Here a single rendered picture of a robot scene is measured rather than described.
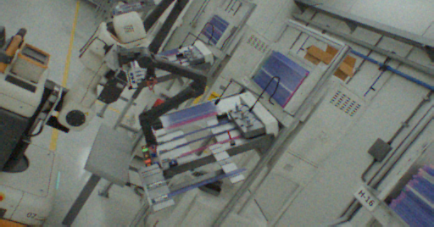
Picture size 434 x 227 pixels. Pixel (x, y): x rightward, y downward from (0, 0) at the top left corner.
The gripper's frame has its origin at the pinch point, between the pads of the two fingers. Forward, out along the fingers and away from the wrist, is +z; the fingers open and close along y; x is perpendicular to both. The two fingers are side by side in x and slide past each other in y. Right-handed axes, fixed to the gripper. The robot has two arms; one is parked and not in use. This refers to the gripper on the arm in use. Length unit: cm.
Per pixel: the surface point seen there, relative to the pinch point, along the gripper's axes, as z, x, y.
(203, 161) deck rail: 4.3, -25.5, -21.1
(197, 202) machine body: 32.2, -15.6, -21.2
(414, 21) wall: 15, -275, 101
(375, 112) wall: 78, -207, 67
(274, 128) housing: 0, -74, -19
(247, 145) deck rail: 4, -55, -21
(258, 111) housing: -4, -71, -1
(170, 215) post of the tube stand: 11.7, 1.3, -47.7
